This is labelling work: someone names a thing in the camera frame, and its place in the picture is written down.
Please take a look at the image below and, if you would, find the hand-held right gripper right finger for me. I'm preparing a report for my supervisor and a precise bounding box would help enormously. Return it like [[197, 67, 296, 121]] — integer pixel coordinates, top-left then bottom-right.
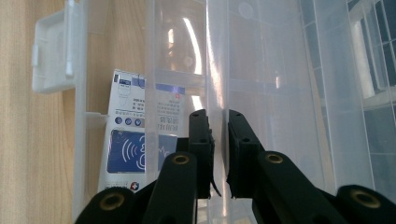
[[226, 109, 266, 200]]

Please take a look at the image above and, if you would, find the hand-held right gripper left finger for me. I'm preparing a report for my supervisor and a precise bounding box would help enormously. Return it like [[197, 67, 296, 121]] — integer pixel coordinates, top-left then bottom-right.
[[177, 108, 222, 200]]

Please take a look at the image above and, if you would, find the white and blue packet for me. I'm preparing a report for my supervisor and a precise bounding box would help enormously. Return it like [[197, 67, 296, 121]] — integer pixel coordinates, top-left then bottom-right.
[[97, 68, 188, 192]]

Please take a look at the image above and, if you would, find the clear plastic storage box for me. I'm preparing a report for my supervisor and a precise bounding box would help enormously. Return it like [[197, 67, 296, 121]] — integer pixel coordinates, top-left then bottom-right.
[[31, 0, 396, 224]]

